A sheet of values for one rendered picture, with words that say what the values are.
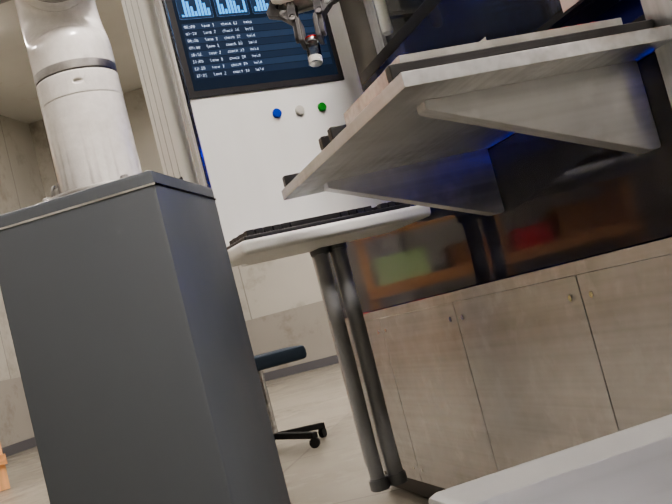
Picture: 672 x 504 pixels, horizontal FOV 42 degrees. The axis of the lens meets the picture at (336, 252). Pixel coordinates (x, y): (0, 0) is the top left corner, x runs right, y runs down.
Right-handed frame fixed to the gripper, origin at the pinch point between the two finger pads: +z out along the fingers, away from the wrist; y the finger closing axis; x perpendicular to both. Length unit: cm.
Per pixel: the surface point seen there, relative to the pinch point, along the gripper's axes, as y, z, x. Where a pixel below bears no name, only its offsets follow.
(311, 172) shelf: 7.3, 14.8, -19.3
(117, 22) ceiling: 330, -529, -737
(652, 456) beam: -21, 73, 93
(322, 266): 21, 12, -85
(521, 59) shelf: -28.1, 21.2, 14.9
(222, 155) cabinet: 34, -11, -58
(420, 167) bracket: -10.1, 10.7, -40.4
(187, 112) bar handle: 37, -18, -47
